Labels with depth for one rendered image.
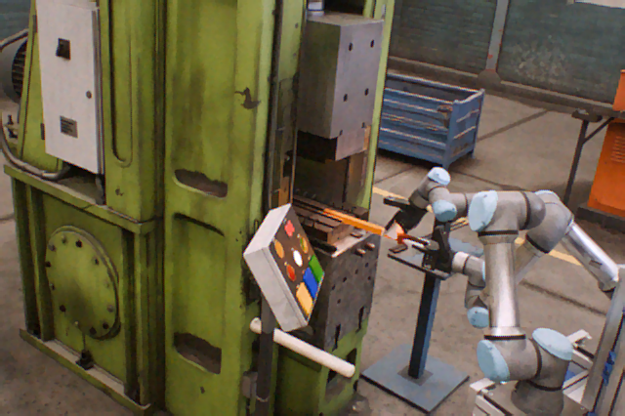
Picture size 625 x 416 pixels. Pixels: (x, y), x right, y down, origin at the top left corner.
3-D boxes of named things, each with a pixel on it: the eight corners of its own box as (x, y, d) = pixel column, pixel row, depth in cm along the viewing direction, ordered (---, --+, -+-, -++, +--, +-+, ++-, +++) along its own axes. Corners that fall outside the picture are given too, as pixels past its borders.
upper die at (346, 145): (362, 149, 258) (365, 126, 255) (335, 161, 243) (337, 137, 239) (277, 125, 279) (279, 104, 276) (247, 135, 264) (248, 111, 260)
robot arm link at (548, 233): (582, 228, 205) (486, 337, 224) (574, 215, 215) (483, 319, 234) (552, 209, 204) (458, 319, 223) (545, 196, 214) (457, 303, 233)
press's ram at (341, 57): (383, 120, 265) (395, 19, 249) (330, 139, 235) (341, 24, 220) (298, 99, 286) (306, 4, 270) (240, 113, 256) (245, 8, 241)
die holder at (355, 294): (370, 315, 298) (383, 226, 280) (323, 353, 268) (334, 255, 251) (272, 272, 326) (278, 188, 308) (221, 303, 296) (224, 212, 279)
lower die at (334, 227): (353, 231, 272) (355, 213, 269) (326, 247, 257) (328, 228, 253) (272, 202, 293) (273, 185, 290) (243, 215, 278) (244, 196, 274)
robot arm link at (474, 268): (488, 290, 231) (493, 269, 227) (460, 279, 236) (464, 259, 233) (497, 282, 237) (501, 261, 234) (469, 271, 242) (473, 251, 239)
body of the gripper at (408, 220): (404, 235, 245) (423, 214, 238) (388, 219, 247) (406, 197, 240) (413, 228, 251) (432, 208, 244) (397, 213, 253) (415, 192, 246)
